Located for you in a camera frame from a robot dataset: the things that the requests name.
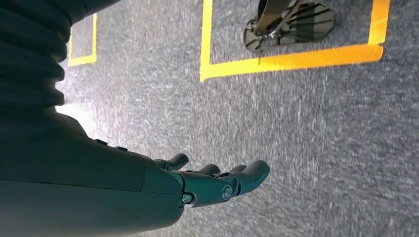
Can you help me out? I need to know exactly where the yellow floor tape square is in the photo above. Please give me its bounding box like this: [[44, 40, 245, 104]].
[[68, 13, 98, 67], [200, 0, 391, 82]]

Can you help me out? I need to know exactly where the black ribbed robot foot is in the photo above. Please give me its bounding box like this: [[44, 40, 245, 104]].
[[244, 0, 335, 54]]

